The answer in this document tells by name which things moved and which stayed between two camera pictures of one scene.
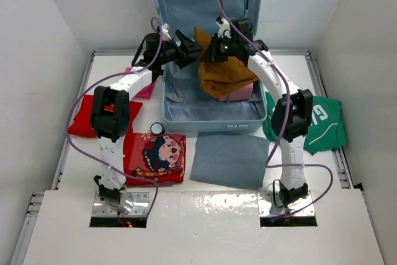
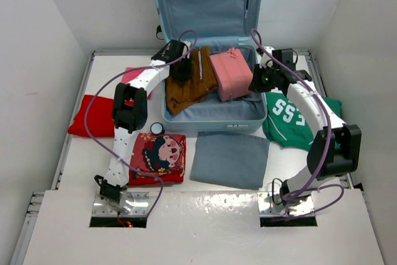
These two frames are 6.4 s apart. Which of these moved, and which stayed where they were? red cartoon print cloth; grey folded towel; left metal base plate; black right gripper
Moved: black right gripper
Stayed: left metal base plate; red cartoon print cloth; grey folded towel
